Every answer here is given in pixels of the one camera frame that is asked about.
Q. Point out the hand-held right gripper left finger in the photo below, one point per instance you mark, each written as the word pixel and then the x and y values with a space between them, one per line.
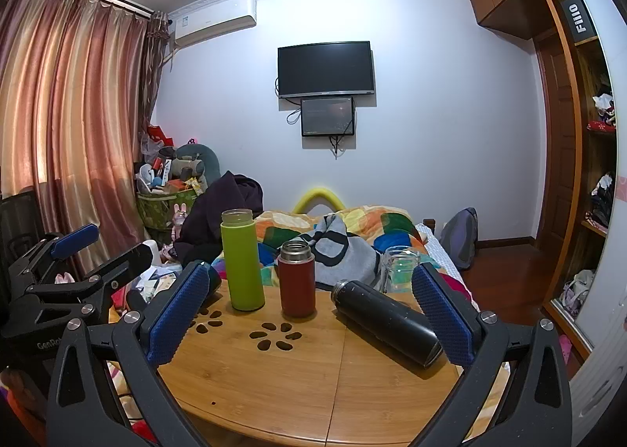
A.
pixel 176 317

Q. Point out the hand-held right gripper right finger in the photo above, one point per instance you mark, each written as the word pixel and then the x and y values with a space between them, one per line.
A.
pixel 443 319

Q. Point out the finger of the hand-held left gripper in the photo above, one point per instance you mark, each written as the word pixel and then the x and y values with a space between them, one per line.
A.
pixel 73 240
pixel 125 258

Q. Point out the black cup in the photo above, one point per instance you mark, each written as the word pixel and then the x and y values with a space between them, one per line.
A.
pixel 387 322

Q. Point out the green cup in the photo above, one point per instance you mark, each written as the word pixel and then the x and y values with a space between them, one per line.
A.
pixel 242 265

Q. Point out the red cup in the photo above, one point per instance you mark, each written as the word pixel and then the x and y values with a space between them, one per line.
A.
pixel 297 285

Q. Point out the black mesh chair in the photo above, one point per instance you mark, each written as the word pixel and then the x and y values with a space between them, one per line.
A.
pixel 22 219

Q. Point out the green woven basket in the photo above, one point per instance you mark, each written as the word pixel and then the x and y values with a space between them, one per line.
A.
pixel 154 209

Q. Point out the clear glass jar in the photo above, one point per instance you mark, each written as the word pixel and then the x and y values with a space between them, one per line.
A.
pixel 397 273

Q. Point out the pink rabbit toy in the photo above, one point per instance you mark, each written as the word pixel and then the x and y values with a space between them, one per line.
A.
pixel 180 215

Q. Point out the grey backpack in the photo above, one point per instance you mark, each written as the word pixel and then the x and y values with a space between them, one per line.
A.
pixel 460 238

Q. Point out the dark purple jacket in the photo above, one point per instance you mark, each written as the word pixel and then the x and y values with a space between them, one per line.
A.
pixel 220 211

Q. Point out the colourful patchwork blanket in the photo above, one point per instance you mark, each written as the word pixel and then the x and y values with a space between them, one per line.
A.
pixel 372 226

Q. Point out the grey plush pillow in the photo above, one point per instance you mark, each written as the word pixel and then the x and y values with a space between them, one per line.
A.
pixel 196 160

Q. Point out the grey and black sweater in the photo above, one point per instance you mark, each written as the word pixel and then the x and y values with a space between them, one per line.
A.
pixel 343 251

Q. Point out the red bag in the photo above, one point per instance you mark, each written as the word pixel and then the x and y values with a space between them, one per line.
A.
pixel 157 134

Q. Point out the pink curtain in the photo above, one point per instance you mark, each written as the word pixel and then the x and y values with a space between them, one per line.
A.
pixel 73 109

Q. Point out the round bamboo table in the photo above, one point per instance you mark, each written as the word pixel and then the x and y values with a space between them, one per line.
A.
pixel 313 378

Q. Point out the yellow foam tube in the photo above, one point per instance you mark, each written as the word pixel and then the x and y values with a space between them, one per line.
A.
pixel 318 193

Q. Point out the brown wooden door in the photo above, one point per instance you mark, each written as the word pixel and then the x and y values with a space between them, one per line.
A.
pixel 558 158

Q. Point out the wooden wardrobe shelves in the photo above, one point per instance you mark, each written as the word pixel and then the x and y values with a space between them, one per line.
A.
pixel 595 148

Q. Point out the small black monitor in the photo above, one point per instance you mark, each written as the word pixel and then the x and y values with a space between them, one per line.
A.
pixel 327 116

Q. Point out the white air conditioner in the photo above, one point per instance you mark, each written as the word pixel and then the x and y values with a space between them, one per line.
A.
pixel 215 20

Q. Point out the large black television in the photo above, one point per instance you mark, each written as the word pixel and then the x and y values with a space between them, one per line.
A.
pixel 326 68

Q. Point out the black sign plate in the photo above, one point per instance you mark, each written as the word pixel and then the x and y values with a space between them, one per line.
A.
pixel 579 15

